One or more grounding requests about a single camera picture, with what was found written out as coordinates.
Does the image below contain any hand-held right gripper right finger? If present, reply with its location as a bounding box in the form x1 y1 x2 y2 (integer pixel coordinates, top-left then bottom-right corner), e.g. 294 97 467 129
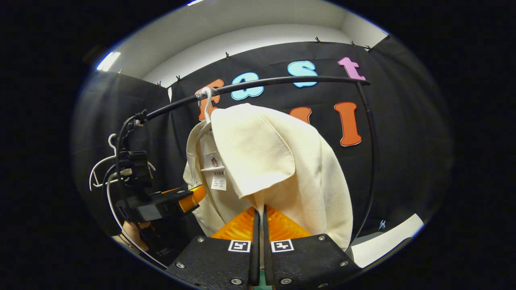
263 205 361 288

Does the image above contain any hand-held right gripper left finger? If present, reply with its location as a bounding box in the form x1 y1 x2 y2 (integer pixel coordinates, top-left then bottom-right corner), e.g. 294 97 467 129
166 205 260 287

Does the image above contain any cream shirt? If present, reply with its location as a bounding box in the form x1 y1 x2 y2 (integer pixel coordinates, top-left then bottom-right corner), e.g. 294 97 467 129
183 103 354 252

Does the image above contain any white plastic hanger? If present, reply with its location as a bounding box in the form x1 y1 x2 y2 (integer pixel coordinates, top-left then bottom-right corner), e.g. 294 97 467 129
196 87 226 174
89 134 156 192

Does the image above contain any white board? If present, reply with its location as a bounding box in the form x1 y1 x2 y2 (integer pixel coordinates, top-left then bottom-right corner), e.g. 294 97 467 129
350 213 424 268

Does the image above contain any row of small backdrop clips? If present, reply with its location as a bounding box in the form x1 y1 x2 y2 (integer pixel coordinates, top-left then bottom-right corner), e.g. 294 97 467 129
117 34 375 89

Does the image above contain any ceiling light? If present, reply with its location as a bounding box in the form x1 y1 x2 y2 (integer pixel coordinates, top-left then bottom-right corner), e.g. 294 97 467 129
96 51 121 72

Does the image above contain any black backdrop cloth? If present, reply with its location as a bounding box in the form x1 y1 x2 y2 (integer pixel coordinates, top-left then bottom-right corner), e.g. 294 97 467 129
71 34 454 250

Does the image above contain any white cable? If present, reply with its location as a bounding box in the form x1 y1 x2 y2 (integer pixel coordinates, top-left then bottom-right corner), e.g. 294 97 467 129
106 172 168 268

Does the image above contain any black clothes rail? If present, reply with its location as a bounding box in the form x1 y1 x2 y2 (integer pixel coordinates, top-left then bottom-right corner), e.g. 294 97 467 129
137 75 379 252

